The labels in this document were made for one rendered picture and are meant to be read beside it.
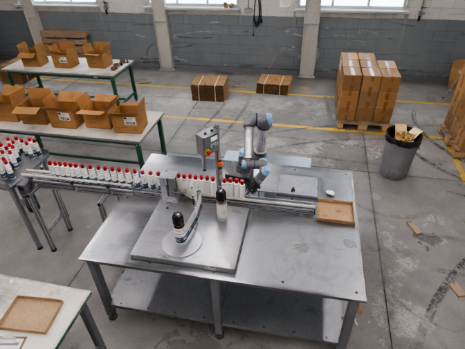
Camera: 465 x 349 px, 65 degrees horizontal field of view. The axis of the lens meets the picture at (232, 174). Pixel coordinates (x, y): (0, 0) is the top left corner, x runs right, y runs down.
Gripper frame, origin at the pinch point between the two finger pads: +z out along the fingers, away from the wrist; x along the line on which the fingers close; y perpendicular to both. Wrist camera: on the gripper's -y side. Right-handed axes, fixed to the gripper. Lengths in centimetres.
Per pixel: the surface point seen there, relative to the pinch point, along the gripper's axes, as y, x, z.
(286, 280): 77, 41, -12
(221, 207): 32.7, -18.3, -1.5
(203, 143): 1, -55, -25
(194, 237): 54, -26, 20
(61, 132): -100, -208, 138
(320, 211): 1, 60, -23
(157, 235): 57, -51, 36
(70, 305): 121, -81, 62
